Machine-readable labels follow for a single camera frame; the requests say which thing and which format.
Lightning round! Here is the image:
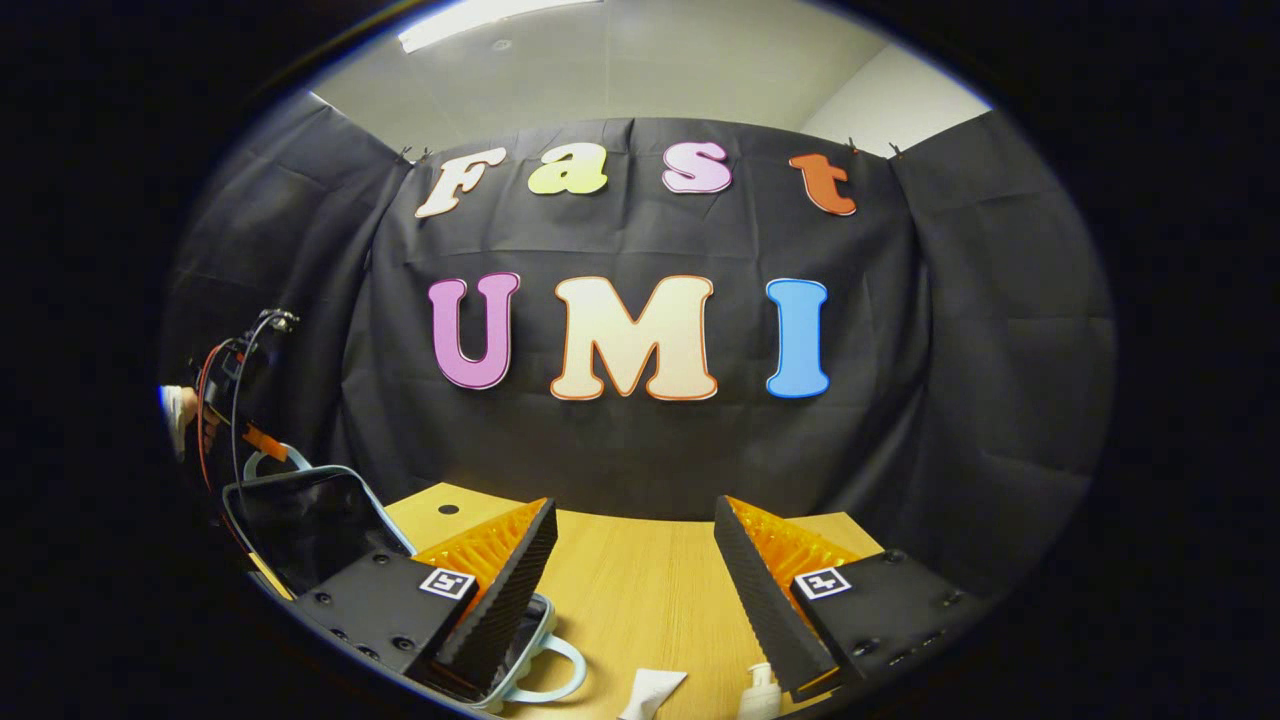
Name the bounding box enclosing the white pump bottle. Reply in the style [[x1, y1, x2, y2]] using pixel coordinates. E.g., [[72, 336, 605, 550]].
[[738, 661, 784, 720]]

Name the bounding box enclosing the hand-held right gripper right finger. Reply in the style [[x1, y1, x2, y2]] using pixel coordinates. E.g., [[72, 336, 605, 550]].
[[714, 494, 1001, 701]]

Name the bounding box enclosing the black cable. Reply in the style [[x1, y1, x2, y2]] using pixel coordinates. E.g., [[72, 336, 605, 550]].
[[228, 308, 301, 556]]

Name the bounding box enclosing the white skin care tube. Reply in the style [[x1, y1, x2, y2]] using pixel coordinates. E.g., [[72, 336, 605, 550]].
[[617, 667, 689, 720]]

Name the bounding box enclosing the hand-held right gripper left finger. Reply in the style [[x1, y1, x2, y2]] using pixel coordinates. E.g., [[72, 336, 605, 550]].
[[298, 496, 560, 701]]

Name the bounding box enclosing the light blue suitcase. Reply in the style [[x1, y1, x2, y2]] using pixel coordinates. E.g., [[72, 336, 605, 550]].
[[222, 443, 588, 713]]

